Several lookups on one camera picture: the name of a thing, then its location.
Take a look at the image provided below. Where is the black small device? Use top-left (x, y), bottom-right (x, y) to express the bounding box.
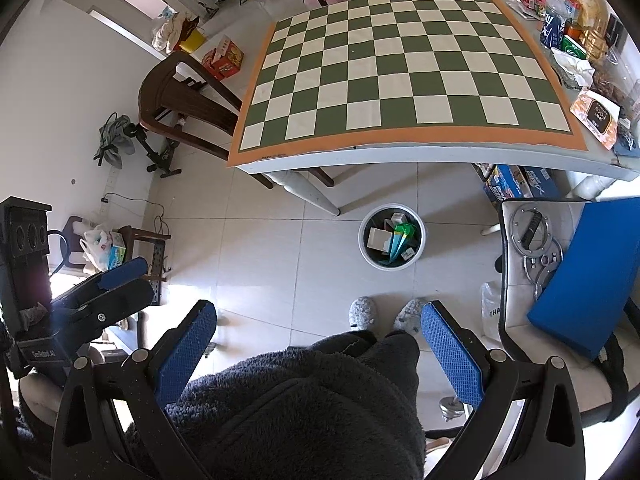
top-left (605, 12), bottom-right (627, 52)

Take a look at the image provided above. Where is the blue printed carton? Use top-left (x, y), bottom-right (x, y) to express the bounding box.
top-left (482, 164), bottom-right (562, 204)

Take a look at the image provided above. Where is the white crumpled tissue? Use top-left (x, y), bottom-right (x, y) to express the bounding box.
top-left (550, 47), bottom-right (596, 89)

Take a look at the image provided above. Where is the small wooden stool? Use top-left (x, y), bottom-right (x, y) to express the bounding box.
top-left (62, 216), bottom-right (172, 282)

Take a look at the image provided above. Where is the pale fluffy cloth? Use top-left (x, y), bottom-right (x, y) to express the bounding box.
top-left (20, 370), bottom-right (67, 423)

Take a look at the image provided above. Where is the black pedal exerciser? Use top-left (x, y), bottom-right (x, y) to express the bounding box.
top-left (125, 122), bottom-right (183, 180)

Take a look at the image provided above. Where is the red cardboard box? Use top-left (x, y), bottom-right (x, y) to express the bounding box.
top-left (201, 35), bottom-right (246, 80)

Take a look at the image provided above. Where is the dark fleece clothing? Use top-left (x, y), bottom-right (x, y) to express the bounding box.
top-left (165, 330), bottom-right (426, 480)

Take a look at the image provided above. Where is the grey fluffy slipper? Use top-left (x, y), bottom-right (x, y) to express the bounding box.
top-left (392, 299), bottom-right (429, 334)
top-left (347, 297), bottom-right (379, 331)

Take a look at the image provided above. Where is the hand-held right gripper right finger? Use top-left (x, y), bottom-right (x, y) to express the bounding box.
top-left (421, 300), bottom-right (586, 480)

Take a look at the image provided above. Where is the green white checkered mat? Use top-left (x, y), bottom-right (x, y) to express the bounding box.
top-left (227, 0), bottom-right (588, 168)

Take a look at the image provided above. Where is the white plastic bag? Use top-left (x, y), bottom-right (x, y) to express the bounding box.
top-left (80, 225), bottom-right (126, 272)

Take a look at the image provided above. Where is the brown wooden chair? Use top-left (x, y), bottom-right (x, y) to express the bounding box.
top-left (138, 51), bottom-right (335, 189)

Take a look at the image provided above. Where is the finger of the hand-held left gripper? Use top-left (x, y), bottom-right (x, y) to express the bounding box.
top-left (65, 279), bottom-right (155, 335)
top-left (50, 257), bottom-right (150, 313)

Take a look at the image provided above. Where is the clear plastic bag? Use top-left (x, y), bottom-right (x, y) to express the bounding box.
top-left (481, 281), bottom-right (507, 344)

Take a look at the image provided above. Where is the white table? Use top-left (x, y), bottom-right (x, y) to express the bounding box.
top-left (250, 0), bottom-right (640, 217)

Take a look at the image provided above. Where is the yellow bin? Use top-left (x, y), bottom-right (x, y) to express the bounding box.
top-left (177, 30), bottom-right (207, 55)

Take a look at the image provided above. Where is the large metal ring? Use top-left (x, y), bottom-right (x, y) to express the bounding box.
top-left (511, 203), bottom-right (555, 257)

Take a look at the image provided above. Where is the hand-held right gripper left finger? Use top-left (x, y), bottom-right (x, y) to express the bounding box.
top-left (50, 299), bottom-right (218, 480)

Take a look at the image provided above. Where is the white padded chair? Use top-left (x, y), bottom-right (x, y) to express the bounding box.
top-left (497, 199), bottom-right (640, 430)

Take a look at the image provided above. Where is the orange snack packet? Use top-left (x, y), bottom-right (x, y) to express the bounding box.
top-left (570, 87), bottom-right (624, 151)

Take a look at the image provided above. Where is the blue cushion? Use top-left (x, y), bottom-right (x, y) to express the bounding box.
top-left (526, 199), bottom-right (640, 361)

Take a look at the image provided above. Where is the pile of pale clothes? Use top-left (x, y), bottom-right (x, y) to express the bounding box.
top-left (152, 7), bottom-right (190, 54)

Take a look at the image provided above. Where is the grey trash bin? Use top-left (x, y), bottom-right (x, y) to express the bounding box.
top-left (357, 204), bottom-right (427, 272)

